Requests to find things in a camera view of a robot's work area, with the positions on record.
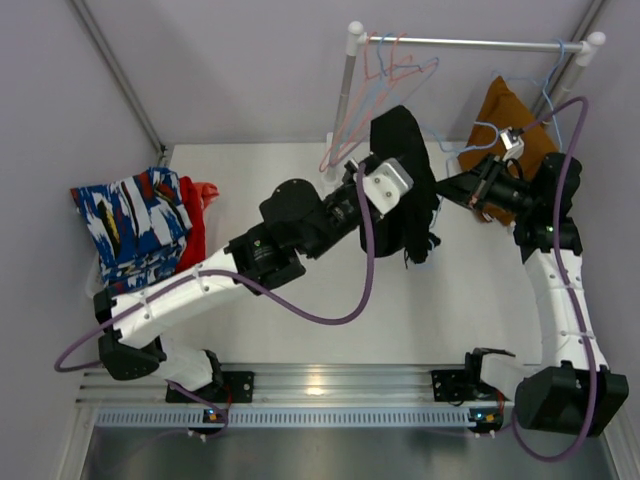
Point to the aluminium mounting rail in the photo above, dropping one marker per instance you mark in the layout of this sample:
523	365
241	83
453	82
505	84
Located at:
295	385

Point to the white clothes rack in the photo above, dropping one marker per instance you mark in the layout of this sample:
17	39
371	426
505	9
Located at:
574	58

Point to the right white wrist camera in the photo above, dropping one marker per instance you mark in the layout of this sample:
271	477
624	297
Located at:
513	143

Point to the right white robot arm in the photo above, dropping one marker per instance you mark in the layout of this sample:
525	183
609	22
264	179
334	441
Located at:
573	385

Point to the blue patterned trousers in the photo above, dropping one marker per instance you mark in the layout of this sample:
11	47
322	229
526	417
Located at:
139	226

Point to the grey slotted cable duct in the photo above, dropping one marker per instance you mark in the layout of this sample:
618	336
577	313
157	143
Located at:
287	417

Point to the white plastic laundry basket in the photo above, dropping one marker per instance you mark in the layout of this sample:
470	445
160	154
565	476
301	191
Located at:
94	283

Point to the black trousers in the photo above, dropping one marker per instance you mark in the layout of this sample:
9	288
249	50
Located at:
406	202

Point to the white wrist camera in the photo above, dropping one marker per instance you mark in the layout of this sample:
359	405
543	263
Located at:
513	143
386	185

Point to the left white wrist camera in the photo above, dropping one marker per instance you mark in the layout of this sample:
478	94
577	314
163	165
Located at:
386	185

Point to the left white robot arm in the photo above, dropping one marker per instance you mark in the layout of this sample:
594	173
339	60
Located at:
296	223

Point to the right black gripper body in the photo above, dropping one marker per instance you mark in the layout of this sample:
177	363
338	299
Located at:
478	181

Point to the orange white patterned trousers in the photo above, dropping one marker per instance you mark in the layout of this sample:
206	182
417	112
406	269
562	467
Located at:
206	192

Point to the red trousers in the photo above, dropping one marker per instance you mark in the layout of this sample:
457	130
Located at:
195	204

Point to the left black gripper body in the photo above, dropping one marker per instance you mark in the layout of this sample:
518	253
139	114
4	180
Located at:
367	163

